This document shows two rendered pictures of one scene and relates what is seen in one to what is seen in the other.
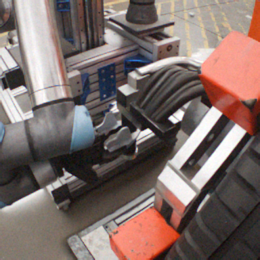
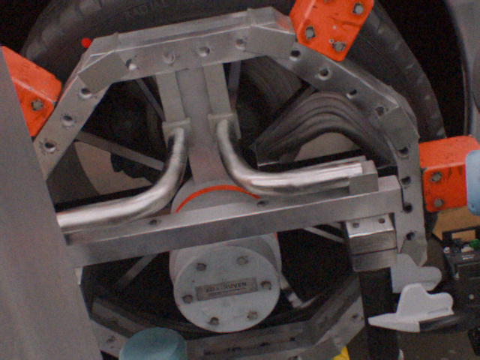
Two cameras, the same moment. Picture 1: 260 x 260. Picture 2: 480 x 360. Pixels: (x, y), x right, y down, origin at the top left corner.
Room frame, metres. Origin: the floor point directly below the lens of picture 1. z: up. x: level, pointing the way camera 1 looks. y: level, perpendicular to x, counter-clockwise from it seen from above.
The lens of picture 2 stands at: (1.13, 0.37, 1.47)
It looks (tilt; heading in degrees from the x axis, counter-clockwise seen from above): 29 degrees down; 218
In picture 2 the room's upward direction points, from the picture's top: 11 degrees counter-clockwise
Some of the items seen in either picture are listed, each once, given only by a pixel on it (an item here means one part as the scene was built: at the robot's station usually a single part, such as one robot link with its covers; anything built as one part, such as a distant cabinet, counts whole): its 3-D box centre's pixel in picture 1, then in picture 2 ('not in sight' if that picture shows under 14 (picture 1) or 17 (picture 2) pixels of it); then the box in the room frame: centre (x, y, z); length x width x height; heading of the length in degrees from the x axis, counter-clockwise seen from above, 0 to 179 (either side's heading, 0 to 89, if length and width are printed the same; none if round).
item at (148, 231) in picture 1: (143, 242); (448, 173); (0.16, -0.03, 0.85); 0.09 x 0.08 x 0.07; 126
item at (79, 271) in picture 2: not in sight; (68, 279); (0.61, -0.30, 0.93); 0.09 x 0.05 x 0.05; 36
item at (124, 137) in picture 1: (124, 136); (400, 276); (0.40, 0.01, 0.85); 0.09 x 0.03 x 0.06; 117
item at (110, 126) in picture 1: (110, 122); (411, 304); (0.44, 0.04, 0.85); 0.09 x 0.03 x 0.06; 134
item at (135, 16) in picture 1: (141, 9); not in sight; (1.19, -0.07, 0.87); 0.15 x 0.15 x 0.10
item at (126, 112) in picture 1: (137, 105); (366, 228); (0.42, -0.02, 0.93); 0.09 x 0.05 x 0.05; 36
